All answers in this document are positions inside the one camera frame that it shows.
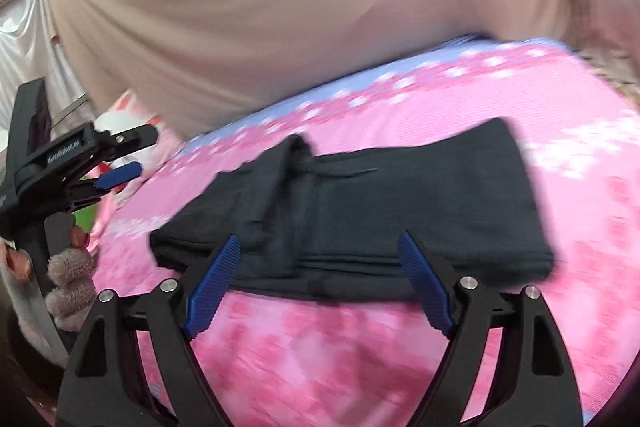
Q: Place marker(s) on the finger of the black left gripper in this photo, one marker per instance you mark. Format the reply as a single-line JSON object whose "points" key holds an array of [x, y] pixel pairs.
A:
{"points": [[111, 178]]}

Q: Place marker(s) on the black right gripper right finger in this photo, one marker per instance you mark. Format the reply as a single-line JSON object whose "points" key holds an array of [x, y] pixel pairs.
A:
{"points": [[534, 383]]}

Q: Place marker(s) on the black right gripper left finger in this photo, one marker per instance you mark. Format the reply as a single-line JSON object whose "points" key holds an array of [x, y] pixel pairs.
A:
{"points": [[105, 384]]}

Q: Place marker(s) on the green white pillow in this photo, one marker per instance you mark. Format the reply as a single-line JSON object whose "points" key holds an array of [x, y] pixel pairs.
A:
{"points": [[86, 217]]}

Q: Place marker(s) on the white silver curtain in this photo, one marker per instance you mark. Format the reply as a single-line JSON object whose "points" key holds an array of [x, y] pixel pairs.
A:
{"points": [[28, 52]]}

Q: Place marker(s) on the pink floral bed sheet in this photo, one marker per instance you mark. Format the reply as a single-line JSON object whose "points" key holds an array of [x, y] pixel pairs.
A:
{"points": [[292, 362]]}

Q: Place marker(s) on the left hand grey glove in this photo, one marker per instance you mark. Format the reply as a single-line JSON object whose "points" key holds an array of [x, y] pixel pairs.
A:
{"points": [[65, 308]]}

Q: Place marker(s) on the dark grey pants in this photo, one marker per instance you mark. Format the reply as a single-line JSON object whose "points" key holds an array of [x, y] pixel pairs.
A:
{"points": [[325, 227]]}

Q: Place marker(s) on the white cartoon face pillow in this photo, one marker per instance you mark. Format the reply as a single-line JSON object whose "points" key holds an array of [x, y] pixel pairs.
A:
{"points": [[128, 112]]}

